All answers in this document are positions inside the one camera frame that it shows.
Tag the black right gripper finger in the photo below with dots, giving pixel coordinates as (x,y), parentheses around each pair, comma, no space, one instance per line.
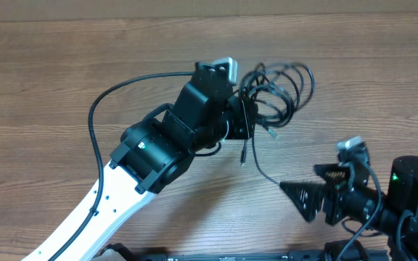
(307,197)
(332,172)

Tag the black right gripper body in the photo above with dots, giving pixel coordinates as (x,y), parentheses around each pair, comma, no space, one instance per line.
(361,207)

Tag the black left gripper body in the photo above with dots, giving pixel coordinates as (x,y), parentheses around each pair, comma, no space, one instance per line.
(236,117)

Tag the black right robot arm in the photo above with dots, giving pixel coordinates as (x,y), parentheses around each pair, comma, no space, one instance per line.
(399,218)

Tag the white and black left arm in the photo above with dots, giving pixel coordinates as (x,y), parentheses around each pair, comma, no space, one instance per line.
(151,154)

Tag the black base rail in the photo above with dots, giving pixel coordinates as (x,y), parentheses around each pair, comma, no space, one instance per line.
(118,252)

